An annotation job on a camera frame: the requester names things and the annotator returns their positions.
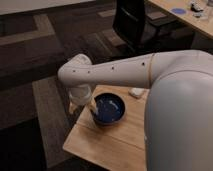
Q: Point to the small white object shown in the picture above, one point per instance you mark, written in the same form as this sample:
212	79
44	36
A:
136	92

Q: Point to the small clutter on desk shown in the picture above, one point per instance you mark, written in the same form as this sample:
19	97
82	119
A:
198	11

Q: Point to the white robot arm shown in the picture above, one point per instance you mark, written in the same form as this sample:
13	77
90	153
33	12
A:
179	109

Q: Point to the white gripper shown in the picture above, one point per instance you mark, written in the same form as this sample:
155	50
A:
81	95

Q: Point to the black office chair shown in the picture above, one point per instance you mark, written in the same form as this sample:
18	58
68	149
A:
133	25

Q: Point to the blue round disc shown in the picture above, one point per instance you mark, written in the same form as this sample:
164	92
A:
178	11

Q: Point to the dark blue ceramic bowl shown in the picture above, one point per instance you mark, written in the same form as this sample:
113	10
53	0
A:
110	109

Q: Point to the light wooden desk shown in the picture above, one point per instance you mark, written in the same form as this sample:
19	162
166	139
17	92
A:
203	27

